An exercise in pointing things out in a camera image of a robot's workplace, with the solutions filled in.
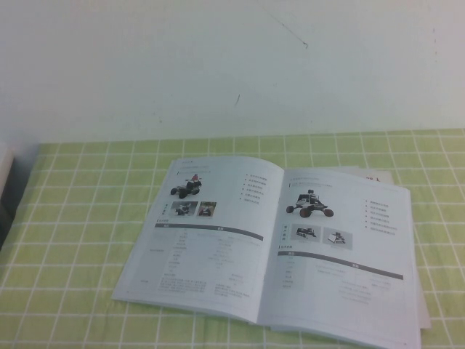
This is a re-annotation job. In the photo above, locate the white product catalogue book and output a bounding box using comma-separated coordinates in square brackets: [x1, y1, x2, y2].
[110, 156, 423, 349]

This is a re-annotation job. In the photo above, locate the green checked tablecloth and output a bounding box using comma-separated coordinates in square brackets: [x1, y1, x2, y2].
[0, 129, 465, 349]

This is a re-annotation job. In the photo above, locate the grey white box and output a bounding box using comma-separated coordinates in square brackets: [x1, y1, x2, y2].
[0, 143, 23, 252]

